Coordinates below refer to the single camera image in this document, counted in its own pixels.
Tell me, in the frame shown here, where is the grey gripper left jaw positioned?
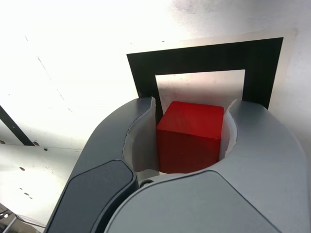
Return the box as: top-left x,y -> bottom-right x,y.
45,96 -> 161,233

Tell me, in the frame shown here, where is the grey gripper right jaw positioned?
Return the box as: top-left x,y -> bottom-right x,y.
91,98 -> 308,233

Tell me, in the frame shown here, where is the red cube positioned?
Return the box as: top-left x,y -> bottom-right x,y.
156,101 -> 225,174

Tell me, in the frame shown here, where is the black tape square outline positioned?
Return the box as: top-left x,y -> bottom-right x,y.
126,37 -> 284,122

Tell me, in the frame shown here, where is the black tape strip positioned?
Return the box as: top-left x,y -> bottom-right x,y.
0,104 -> 36,147

